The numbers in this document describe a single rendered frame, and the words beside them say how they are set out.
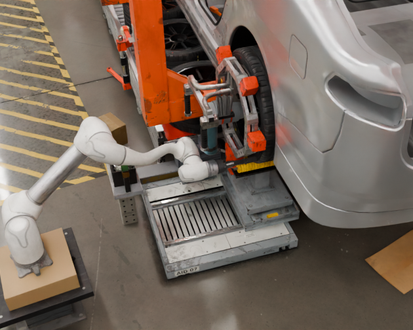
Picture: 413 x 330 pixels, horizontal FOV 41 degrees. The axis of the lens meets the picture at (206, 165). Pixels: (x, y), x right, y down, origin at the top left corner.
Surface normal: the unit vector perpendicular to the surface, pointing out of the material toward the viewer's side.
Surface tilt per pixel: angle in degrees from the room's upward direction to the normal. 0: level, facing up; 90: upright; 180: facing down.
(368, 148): 89
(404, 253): 1
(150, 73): 90
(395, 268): 1
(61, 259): 1
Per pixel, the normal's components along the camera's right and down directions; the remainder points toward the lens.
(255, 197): -0.02, -0.76
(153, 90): 0.29, 0.62
